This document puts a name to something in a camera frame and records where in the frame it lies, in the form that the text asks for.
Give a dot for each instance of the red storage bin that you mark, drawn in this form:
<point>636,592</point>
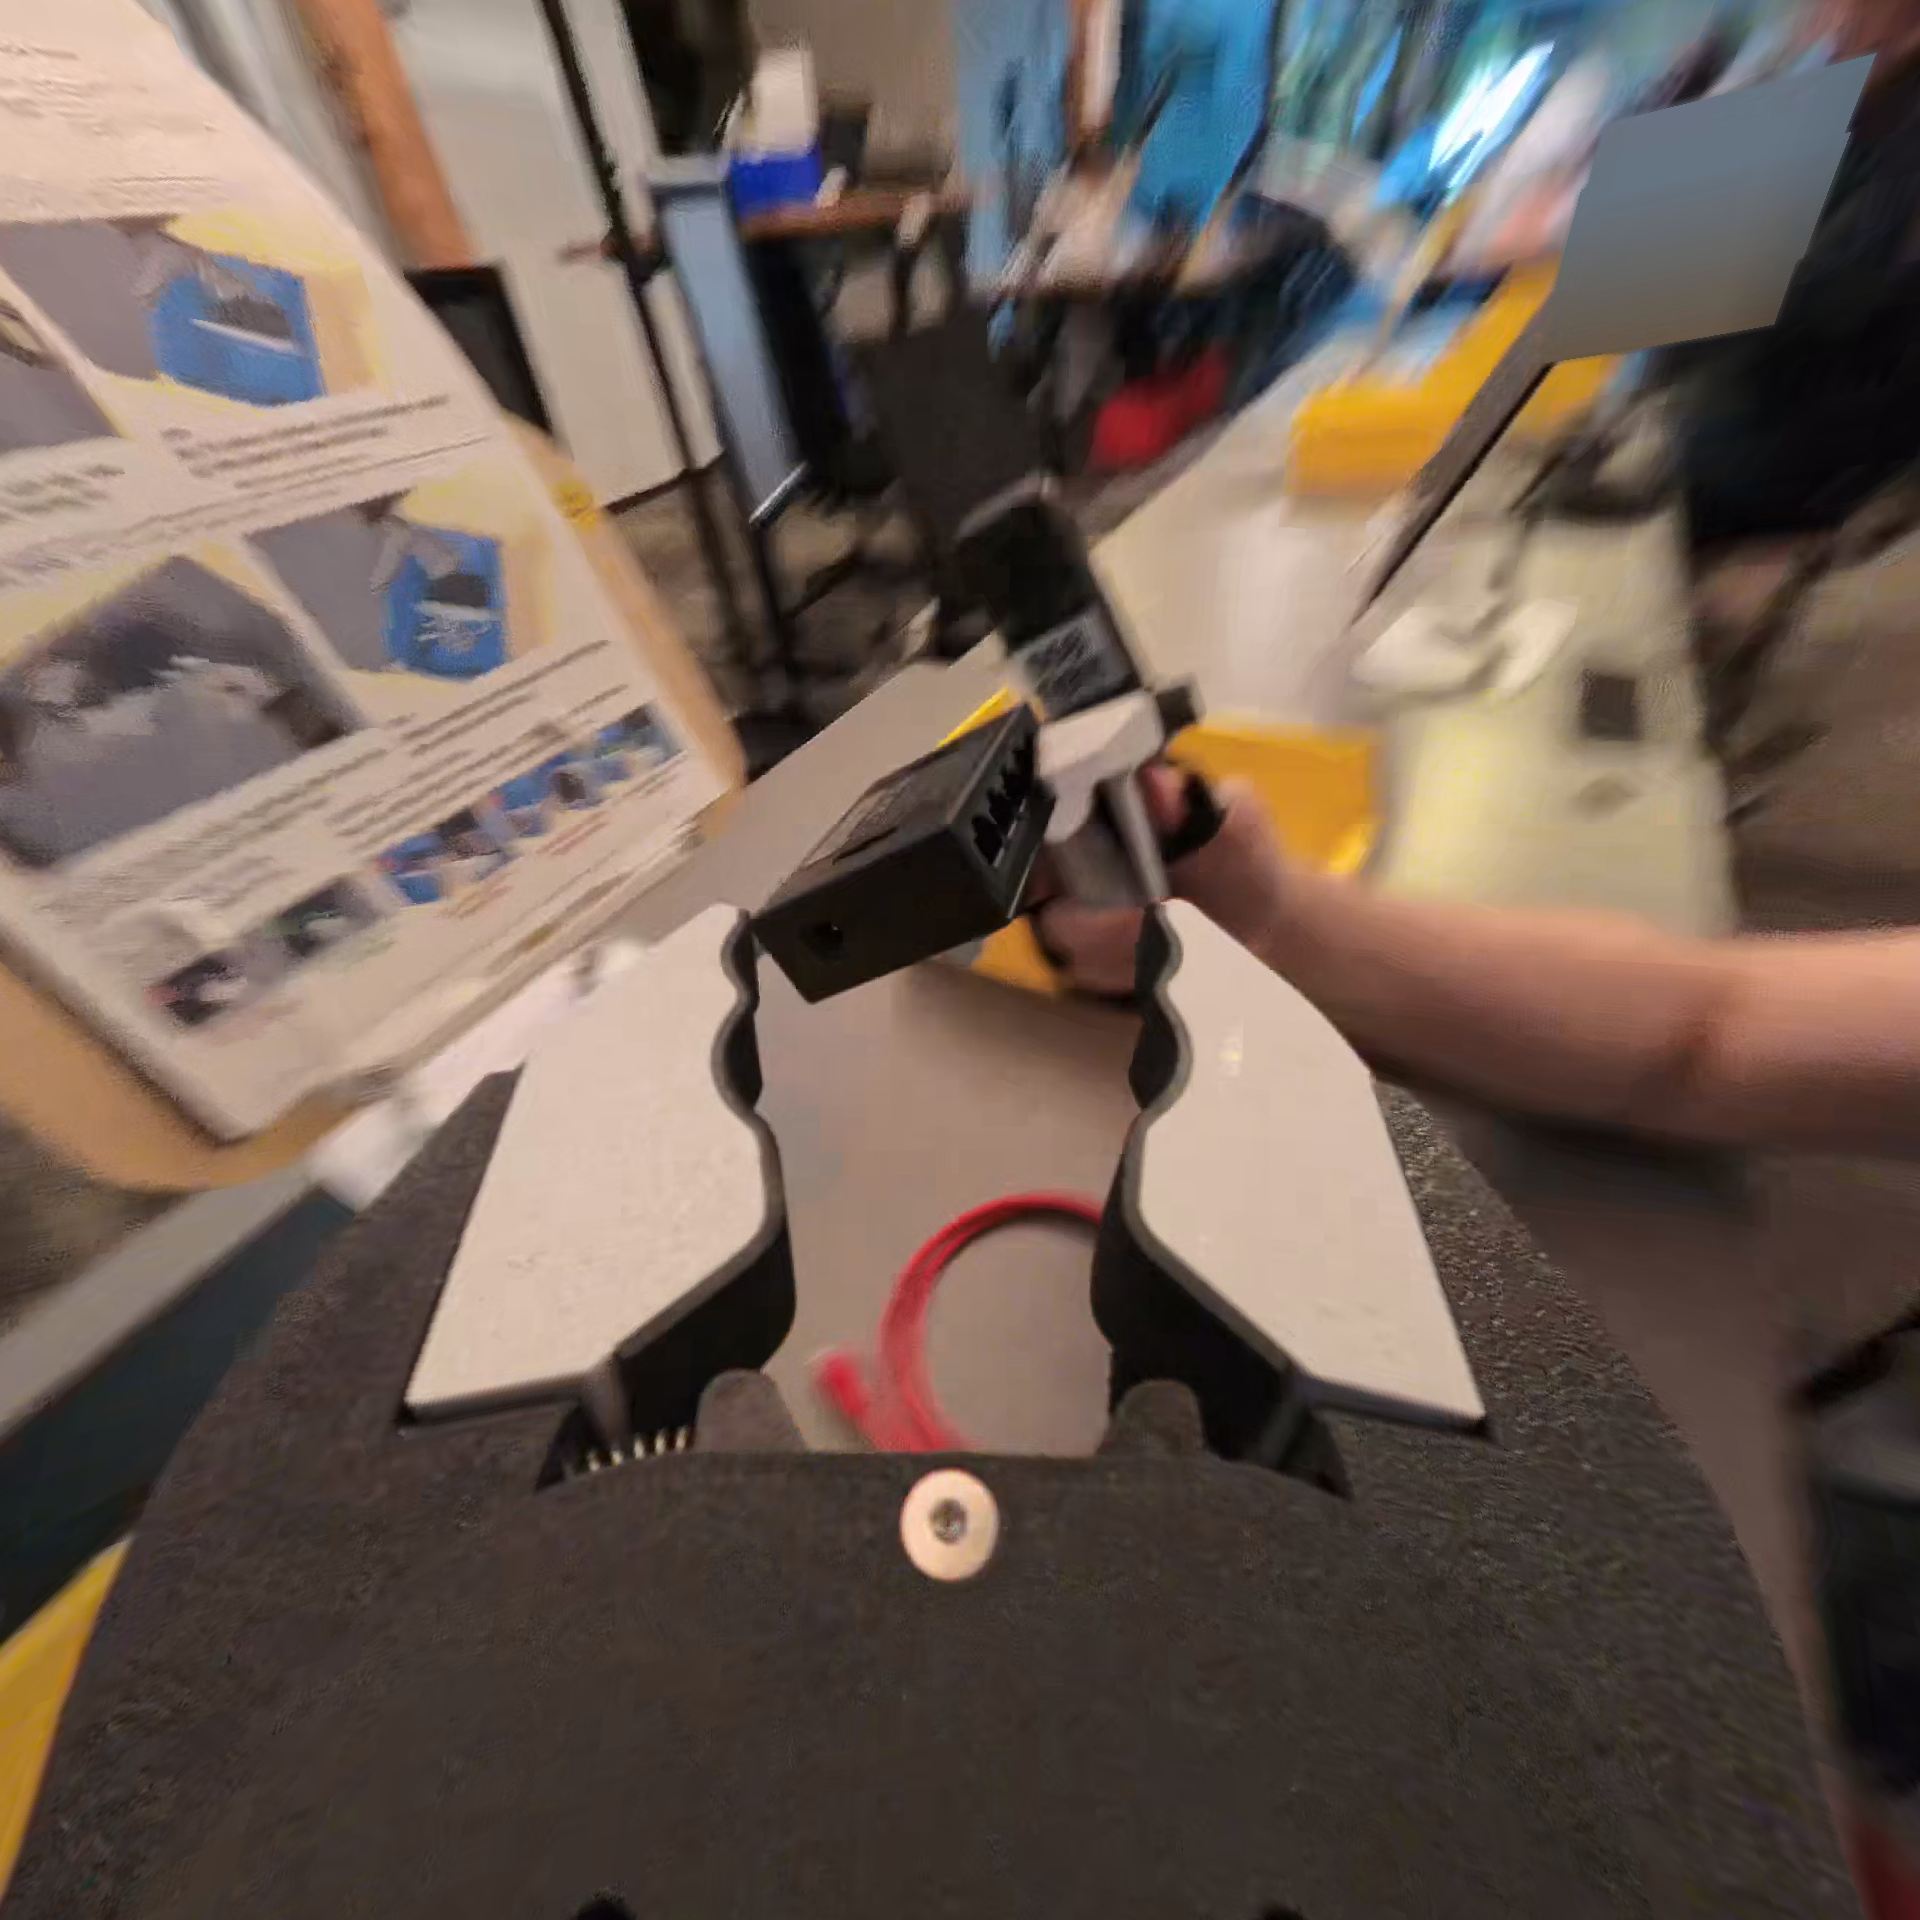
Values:
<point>1154,412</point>

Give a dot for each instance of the black network switch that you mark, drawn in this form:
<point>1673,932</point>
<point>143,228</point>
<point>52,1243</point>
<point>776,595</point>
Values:
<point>900,884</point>

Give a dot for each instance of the wooden post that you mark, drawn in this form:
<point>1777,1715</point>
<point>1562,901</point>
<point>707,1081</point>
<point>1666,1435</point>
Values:
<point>388,120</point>

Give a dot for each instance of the yellow plastic bin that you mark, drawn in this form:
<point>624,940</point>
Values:
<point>1381,427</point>
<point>43,1694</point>
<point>1289,796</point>

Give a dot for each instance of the black office chair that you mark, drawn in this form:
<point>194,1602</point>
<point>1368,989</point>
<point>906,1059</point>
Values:
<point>961,420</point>

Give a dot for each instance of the black table plate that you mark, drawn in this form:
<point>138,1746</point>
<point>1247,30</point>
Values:
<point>1608,705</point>

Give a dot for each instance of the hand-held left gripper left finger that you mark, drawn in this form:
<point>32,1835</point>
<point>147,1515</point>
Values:
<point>599,1200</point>

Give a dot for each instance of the person's right hand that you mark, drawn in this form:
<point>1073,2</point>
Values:
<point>1243,884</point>

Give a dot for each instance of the person's right forearm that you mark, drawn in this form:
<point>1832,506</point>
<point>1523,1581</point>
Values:
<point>1575,1003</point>

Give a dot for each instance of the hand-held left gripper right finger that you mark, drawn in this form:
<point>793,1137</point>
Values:
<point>1289,1230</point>

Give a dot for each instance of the grey standing panel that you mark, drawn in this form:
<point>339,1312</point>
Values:
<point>735,330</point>

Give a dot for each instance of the black framed panel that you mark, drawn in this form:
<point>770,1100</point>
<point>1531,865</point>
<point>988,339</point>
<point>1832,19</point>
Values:
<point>481,346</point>

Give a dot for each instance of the blue plastic crate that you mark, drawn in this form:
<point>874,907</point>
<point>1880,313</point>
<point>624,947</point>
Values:
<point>773,180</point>

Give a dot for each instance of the black metal pole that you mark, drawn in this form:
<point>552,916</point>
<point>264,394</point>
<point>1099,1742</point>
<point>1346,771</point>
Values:
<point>644,299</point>

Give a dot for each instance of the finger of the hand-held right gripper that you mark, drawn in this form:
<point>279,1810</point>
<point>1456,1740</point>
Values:
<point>1088,744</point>

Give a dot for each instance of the black document board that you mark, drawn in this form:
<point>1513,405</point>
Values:
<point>1453,464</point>

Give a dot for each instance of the printed instruction sheet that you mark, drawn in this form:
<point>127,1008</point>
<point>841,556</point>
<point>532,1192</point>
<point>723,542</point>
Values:
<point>299,675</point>

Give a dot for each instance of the black flat panel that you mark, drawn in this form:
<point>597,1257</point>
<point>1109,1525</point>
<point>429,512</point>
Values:
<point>120,1395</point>

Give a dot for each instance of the wooden standing desk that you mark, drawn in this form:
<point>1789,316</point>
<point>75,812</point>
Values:
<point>839,213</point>

